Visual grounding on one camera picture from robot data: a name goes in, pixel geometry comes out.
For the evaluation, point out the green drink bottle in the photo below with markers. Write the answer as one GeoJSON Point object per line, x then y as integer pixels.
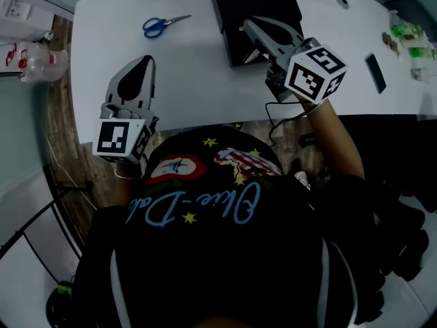
{"type": "Point", "coordinates": [406, 31]}
{"type": "Point", "coordinates": [421, 52]}

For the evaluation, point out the small brown object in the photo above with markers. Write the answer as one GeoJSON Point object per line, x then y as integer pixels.
{"type": "Point", "coordinates": [391, 43]}

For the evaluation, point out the person's left forearm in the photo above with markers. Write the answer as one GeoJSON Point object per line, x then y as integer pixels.
{"type": "Point", "coordinates": [124, 190]}

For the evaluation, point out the person's black printed shirt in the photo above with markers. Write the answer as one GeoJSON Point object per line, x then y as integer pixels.
{"type": "Point", "coordinates": [211, 251]}

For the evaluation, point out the person's grey shoe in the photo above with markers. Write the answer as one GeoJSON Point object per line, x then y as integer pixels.
{"type": "Point", "coordinates": [302, 179]}

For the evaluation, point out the small white round object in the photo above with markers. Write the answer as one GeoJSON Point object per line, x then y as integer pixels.
{"type": "Point", "coordinates": [49, 35]}

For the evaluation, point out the person's right forearm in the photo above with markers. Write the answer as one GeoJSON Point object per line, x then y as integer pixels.
{"type": "Point", "coordinates": [338, 138]}

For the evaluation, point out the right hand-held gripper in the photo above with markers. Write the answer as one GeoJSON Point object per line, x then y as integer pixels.
{"type": "Point", "coordinates": [307, 77]}

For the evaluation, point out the black metal frame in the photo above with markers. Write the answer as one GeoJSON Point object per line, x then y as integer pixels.
{"type": "Point", "coordinates": [65, 217]}

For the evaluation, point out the person's dark patterned shoe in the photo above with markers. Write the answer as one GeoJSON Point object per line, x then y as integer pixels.
{"type": "Point", "coordinates": [235, 126]}

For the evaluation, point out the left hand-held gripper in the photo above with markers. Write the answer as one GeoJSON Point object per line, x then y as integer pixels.
{"type": "Point", "coordinates": [112, 138]}

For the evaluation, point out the black smartphone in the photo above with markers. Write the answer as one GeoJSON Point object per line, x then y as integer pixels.
{"type": "Point", "coordinates": [375, 74]}

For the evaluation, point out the white water dispenser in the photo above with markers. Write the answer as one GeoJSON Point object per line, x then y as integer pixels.
{"type": "Point", "coordinates": [24, 19]}

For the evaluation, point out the black office chair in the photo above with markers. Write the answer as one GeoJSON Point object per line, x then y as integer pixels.
{"type": "Point", "coordinates": [392, 200]}

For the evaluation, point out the black box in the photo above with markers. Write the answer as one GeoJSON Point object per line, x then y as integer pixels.
{"type": "Point", "coordinates": [252, 2]}

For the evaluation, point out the clear water jug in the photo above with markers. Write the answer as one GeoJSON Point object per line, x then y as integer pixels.
{"type": "Point", "coordinates": [15, 60]}
{"type": "Point", "coordinates": [48, 67]}

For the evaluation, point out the clear glass cup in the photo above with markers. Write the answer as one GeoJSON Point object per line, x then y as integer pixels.
{"type": "Point", "coordinates": [420, 74]}

